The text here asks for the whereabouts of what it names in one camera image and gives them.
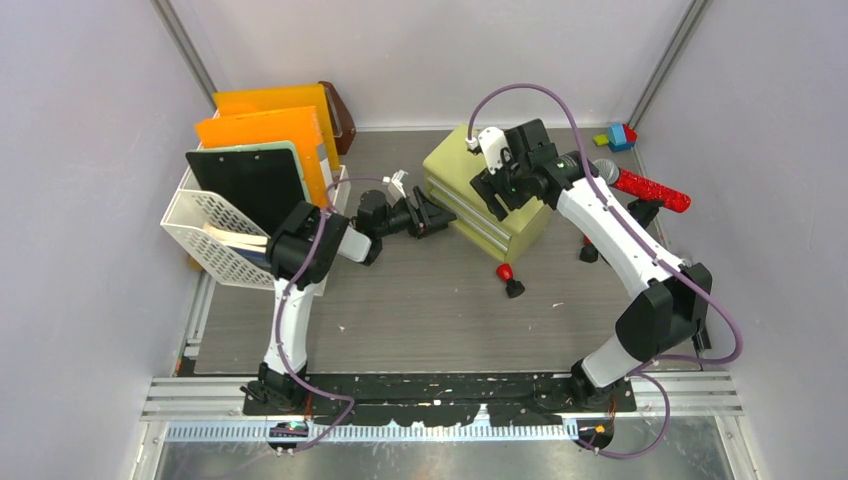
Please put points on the black handheld microphone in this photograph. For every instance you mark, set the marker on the black handheld microphone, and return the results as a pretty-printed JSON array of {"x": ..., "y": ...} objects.
[{"x": 701, "y": 340}]

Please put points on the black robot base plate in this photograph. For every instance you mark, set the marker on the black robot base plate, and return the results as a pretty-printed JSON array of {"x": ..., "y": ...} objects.
[{"x": 433, "y": 399}]

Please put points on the Animal Farm blue book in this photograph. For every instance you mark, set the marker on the Animal Farm blue book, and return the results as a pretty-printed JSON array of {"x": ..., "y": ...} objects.
[{"x": 254, "y": 254}]

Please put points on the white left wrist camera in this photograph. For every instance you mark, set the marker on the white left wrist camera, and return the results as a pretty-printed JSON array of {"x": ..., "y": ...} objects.
[{"x": 395, "y": 184}]

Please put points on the colourful toy blocks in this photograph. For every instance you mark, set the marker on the colourful toy blocks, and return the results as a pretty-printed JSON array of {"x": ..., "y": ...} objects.
[{"x": 617, "y": 138}]

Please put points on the mint green clipboard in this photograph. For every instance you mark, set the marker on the mint green clipboard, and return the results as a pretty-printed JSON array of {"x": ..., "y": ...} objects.
[{"x": 268, "y": 146}]

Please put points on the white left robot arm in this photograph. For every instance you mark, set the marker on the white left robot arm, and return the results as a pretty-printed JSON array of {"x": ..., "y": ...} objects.
[{"x": 301, "y": 253}]

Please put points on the red glitter microphone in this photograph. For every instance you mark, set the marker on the red glitter microphone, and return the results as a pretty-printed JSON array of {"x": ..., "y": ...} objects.
[{"x": 641, "y": 187}]

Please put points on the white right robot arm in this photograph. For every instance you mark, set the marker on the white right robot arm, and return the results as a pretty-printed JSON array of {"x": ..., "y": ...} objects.
[{"x": 667, "y": 305}]

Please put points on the red black stamp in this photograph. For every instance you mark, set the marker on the red black stamp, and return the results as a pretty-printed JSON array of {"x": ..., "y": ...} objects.
[
  {"x": 588, "y": 252},
  {"x": 513, "y": 287}
]

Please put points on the Nineteen Eighty-Four dark book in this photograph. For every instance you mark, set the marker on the Nineteen Eighty-Four dark book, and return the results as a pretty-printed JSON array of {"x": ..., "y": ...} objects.
[{"x": 235, "y": 239}]

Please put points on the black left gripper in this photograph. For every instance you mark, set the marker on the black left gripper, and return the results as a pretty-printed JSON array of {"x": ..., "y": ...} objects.
[{"x": 425, "y": 211}]

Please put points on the green metal drawer cabinet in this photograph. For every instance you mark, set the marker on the green metal drawer cabinet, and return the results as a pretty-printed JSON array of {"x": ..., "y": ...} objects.
[{"x": 449, "y": 168}]

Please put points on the thick orange binder folder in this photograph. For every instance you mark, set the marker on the thick orange binder folder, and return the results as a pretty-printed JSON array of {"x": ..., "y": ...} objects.
[{"x": 298, "y": 125}]

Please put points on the thin orange folder in rack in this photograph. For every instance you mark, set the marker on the thin orange folder in rack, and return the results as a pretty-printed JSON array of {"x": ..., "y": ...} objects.
[{"x": 322, "y": 96}]

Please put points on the black clipboard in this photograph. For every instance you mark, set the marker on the black clipboard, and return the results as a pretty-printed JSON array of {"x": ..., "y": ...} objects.
[{"x": 264, "y": 185}]

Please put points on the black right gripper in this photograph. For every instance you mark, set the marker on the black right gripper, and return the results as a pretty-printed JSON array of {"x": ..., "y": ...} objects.
[{"x": 487, "y": 184}]

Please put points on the black microphone stand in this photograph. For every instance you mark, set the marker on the black microphone stand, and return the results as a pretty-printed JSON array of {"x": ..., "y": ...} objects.
[{"x": 644, "y": 211}]

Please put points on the brown wooden object behind rack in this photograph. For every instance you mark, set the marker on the brown wooden object behind rack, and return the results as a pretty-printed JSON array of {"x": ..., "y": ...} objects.
[{"x": 341, "y": 116}]

